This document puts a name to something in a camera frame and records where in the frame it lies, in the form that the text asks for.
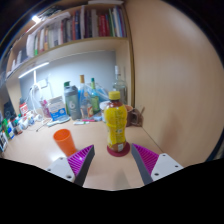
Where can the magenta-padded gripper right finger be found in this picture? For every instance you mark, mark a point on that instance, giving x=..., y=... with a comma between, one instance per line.
x=149, y=161

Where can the group of small bottles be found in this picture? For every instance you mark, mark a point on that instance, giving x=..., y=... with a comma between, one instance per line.
x=18, y=123

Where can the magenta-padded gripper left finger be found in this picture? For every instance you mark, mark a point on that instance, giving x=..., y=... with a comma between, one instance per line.
x=78, y=163

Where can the flat round red coaster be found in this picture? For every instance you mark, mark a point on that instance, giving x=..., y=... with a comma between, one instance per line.
x=119, y=151

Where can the green-capped bottle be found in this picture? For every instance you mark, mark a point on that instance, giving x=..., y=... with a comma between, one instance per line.
x=94, y=97

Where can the blue tissue box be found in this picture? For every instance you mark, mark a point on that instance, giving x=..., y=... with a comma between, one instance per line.
x=57, y=108

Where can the wooden bookshelf with books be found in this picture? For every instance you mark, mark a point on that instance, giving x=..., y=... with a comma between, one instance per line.
x=66, y=30

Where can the clear glass bottle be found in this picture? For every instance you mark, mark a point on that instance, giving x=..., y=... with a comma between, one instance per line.
x=120, y=87

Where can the orange plastic cup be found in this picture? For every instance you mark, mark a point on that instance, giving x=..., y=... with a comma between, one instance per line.
x=65, y=142

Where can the brown mug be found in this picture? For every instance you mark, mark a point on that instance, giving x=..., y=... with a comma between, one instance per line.
x=133, y=115

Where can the clear blue bottle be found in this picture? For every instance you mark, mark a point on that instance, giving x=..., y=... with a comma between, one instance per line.
x=84, y=98

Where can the yellow-capped orange drink bottle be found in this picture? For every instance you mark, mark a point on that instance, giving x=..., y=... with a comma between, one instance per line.
x=115, y=122

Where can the white light strip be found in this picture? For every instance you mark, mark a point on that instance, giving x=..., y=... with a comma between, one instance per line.
x=33, y=69

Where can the grey shaker bottle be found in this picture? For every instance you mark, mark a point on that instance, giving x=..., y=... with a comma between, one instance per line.
x=72, y=103

